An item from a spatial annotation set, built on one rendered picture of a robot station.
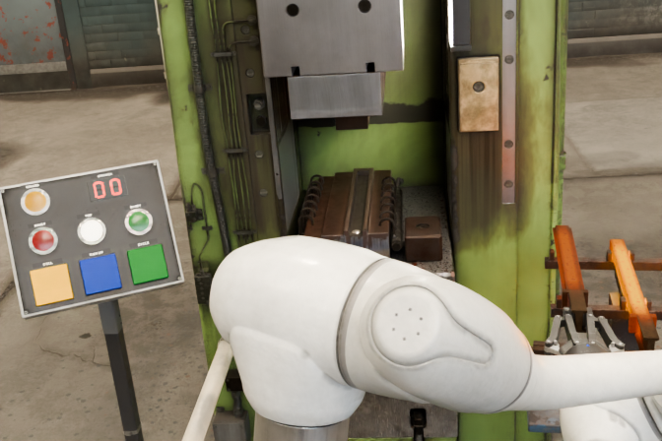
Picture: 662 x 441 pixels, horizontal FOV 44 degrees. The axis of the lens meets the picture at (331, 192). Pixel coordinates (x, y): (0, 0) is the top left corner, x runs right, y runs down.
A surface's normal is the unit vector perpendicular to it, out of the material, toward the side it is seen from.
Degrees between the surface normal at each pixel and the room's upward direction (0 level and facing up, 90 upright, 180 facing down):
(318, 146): 90
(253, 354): 81
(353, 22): 90
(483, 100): 90
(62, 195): 60
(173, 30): 90
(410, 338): 50
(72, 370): 0
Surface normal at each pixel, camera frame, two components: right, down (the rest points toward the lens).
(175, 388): -0.07, -0.93
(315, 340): -0.46, 0.20
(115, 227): 0.26, -0.19
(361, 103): -0.08, 0.36
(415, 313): -0.36, -0.31
